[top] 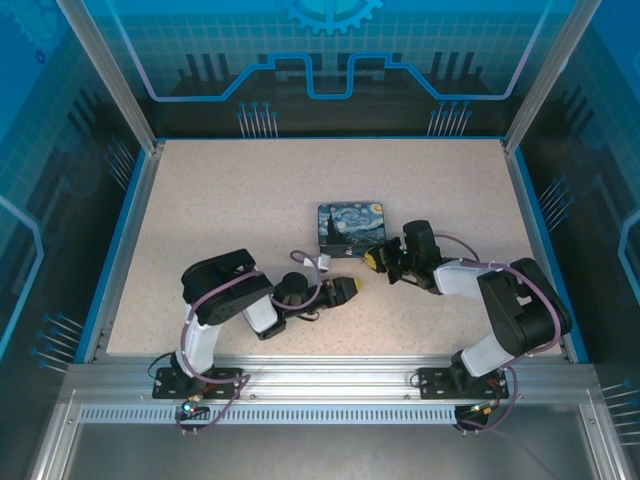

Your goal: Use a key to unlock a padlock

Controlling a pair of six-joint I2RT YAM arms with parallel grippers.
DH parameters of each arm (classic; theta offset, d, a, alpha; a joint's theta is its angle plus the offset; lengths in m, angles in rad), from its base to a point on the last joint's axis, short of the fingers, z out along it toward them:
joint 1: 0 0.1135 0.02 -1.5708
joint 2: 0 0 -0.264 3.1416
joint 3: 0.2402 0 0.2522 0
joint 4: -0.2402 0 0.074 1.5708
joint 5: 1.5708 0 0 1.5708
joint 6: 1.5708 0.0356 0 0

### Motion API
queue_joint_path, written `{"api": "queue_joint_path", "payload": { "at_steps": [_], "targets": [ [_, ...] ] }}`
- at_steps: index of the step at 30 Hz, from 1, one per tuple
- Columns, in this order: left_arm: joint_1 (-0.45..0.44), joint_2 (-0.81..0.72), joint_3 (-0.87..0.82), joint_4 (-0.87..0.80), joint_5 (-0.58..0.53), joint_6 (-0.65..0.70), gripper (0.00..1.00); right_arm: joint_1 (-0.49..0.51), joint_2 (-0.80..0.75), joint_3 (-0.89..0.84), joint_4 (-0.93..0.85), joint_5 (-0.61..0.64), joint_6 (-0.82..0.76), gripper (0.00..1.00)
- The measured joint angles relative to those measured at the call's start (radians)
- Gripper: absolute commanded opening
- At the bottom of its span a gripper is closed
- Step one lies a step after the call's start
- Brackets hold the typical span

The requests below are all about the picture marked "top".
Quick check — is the aluminium table edge rail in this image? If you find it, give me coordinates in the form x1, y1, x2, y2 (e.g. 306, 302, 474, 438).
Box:
82, 141, 166, 364
501, 139, 576, 364

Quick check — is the starry night print tin box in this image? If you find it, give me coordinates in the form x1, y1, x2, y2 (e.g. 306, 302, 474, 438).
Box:
316, 200, 389, 257

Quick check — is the small lit connector board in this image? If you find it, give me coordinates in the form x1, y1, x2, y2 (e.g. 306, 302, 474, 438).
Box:
174, 397, 210, 422
455, 399, 502, 420

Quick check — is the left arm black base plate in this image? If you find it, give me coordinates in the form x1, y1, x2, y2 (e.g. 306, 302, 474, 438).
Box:
152, 366, 252, 401

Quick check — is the grey sheet metal tray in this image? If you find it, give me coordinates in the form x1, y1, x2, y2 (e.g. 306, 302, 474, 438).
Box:
29, 389, 621, 480

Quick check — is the wide aluminium frame beam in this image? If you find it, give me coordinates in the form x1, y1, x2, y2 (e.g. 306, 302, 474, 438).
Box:
64, 353, 601, 407

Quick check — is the slotted grey cable duct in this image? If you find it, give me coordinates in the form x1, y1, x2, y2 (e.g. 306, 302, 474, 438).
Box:
78, 405, 459, 425

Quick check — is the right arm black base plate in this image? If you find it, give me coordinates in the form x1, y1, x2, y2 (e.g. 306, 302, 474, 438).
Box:
417, 367, 511, 401

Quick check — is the slanted aluminium frame post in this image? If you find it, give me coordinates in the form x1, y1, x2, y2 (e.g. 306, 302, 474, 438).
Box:
502, 0, 591, 154
55, 0, 166, 154

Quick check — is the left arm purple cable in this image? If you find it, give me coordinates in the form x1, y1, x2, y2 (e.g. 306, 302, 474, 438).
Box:
174, 249, 324, 436

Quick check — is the blue table border strip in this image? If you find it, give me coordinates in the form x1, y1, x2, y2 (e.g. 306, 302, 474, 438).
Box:
513, 148, 591, 364
73, 148, 149, 364

